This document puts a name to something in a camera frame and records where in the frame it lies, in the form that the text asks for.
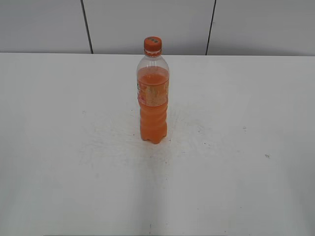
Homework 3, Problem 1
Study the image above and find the orange soda plastic bottle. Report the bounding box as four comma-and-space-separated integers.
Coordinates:
137, 50, 169, 144

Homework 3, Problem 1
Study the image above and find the orange bottle cap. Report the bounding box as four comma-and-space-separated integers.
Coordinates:
144, 36, 162, 52

